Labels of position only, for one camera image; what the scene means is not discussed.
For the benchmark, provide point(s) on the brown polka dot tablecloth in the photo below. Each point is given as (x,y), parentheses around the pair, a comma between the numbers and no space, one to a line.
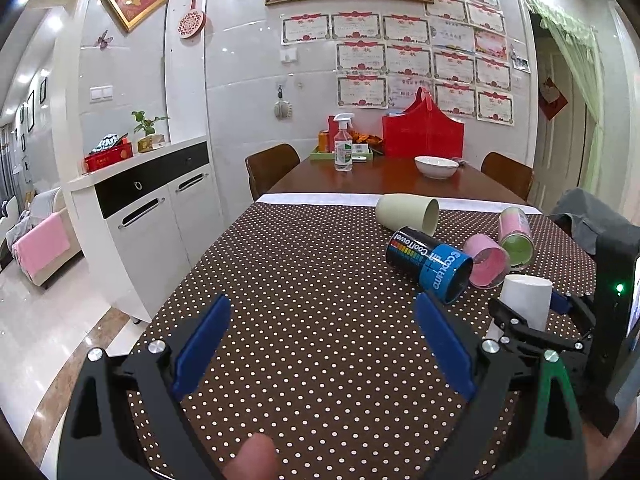
(323,354)

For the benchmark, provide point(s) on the clear spray bottle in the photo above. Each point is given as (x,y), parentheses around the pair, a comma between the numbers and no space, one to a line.
(343,143)

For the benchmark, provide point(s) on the sofa with pink blanket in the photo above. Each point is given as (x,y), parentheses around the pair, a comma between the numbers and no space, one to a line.
(43,238)

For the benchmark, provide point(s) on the grey jacket on chair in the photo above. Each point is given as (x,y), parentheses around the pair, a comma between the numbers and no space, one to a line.
(583,217)

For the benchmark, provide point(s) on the red diamond door decoration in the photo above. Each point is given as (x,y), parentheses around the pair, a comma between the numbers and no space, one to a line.
(551,100)

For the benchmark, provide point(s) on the white light switch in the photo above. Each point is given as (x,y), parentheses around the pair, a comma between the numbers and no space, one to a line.
(99,94)

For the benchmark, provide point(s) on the brown chair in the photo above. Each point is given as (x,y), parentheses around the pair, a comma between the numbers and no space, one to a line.
(513,175)
(266,168)

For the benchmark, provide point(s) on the hanging brush on wall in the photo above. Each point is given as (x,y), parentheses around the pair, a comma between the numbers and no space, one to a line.
(282,108)

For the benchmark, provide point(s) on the red basket on cabinet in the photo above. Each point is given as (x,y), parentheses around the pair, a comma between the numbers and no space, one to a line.
(110,150)

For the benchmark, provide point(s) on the pink cup near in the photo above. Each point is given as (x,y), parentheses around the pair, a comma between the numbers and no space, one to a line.
(491,262)

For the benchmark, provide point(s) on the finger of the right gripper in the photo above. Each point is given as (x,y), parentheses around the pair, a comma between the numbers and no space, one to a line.
(577,308)
(513,330)

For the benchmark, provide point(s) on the blue black printed cup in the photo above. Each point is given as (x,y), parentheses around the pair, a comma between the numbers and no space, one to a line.
(438,267)

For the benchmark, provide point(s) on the white ceramic bowl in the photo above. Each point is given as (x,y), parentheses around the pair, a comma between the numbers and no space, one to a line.
(436,168)

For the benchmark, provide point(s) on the pale green plastic cup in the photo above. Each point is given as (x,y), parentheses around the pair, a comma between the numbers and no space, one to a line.
(395,211)

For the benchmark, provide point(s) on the brown chair right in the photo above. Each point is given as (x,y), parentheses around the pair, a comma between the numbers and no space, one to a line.
(513,175)

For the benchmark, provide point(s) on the person's left hand fingertip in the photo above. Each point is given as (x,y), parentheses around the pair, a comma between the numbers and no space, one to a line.
(257,460)

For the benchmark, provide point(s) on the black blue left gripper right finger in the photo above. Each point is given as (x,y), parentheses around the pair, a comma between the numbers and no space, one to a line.
(544,440)

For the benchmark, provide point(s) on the red gift bag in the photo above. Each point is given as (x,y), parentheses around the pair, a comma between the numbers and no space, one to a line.
(422,129)

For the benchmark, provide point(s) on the wall certificates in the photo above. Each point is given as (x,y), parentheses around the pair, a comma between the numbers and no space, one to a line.
(457,51)

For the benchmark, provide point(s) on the green door curtain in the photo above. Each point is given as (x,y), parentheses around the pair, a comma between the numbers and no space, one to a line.
(578,44)

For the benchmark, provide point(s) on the brown chair left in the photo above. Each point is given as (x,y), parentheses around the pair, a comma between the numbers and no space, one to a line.
(266,168)

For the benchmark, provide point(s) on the small potted plant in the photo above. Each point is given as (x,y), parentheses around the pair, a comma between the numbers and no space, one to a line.
(146,125)

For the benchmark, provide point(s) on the red paper fan ornament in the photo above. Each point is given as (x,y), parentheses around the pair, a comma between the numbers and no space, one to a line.
(192,22)

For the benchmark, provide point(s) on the white paper cup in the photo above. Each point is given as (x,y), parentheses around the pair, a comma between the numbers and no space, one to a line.
(529,296)

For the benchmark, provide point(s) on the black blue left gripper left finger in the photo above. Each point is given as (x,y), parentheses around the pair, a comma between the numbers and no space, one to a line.
(99,438)

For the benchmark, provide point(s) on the pink cup green inside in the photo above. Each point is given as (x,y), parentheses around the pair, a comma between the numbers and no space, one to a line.
(515,238)

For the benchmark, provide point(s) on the white black sideboard cabinet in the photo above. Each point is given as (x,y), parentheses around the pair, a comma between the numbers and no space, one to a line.
(144,223)

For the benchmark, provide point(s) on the green tray with items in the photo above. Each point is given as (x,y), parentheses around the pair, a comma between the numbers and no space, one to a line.
(364,145)

